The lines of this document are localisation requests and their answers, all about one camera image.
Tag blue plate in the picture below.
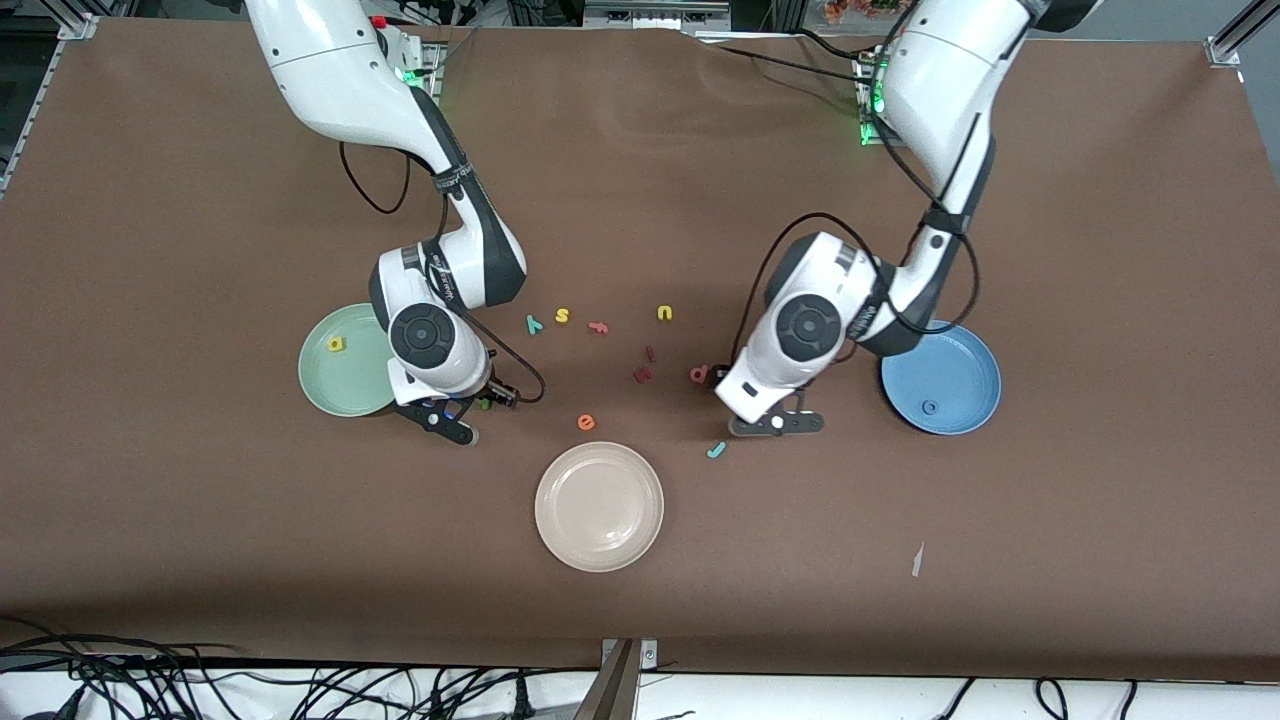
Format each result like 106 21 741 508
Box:
880 320 1002 436

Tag brown table cover sheet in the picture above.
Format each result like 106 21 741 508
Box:
0 18 1280 681

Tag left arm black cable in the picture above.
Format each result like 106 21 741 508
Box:
738 20 983 386

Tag green plate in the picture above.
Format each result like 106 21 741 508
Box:
298 303 401 418

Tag orange flowers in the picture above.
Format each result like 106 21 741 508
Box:
825 0 901 26

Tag grey device box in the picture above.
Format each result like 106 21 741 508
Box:
585 0 731 31

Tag aluminium table edge rail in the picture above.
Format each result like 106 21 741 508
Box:
0 40 67 201

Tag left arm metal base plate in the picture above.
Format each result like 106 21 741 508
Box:
855 45 886 148

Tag beige plate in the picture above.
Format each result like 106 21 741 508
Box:
534 441 665 573

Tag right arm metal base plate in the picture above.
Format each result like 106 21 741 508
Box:
400 40 446 96

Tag aluminium profile bracket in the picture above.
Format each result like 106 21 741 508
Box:
575 638 658 720

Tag black cable on table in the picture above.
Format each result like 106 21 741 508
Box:
690 28 881 89

